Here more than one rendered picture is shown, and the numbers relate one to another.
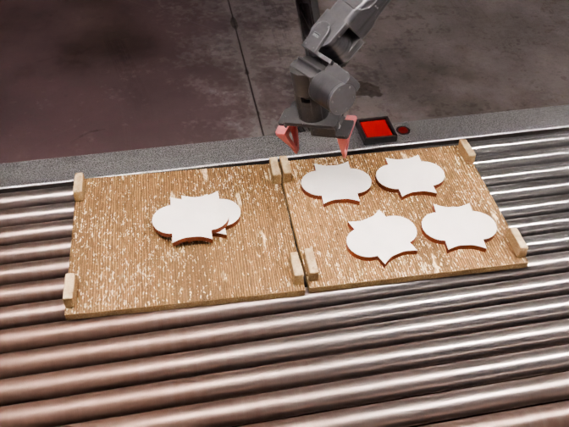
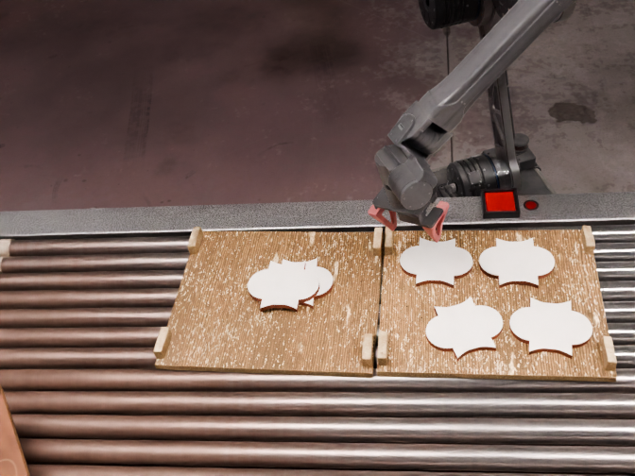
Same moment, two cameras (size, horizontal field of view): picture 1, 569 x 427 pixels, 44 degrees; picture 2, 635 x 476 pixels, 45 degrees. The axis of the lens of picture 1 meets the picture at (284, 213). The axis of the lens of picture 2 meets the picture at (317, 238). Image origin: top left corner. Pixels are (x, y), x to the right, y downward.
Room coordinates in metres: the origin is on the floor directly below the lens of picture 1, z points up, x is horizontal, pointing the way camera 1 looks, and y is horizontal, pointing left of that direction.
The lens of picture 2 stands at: (0.07, -0.30, 2.09)
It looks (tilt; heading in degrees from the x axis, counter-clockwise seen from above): 46 degrees down; 24
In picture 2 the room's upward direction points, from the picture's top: 10 degrees counter-clockwise
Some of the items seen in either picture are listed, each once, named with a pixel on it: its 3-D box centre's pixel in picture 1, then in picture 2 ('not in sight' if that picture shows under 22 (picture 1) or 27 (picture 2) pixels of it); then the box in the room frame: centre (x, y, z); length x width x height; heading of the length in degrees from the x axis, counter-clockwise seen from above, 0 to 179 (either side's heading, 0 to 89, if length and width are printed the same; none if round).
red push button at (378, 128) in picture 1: (376, 130); (500, 203); (1.28, -0.20, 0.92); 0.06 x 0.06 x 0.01; 12
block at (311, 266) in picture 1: (311, 264); (383, 348); (0.84, -0.05, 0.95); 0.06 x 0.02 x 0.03; 11
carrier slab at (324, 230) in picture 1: (394, 211); (489, 298); (1.01, -0.22, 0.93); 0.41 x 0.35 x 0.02; 101
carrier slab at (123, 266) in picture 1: (182, 233); (276, 297); (0.93, 0.19, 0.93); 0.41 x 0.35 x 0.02; 100
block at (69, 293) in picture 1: (69, 290); (163, 343); (0.77, 0.36, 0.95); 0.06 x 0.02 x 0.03; 10
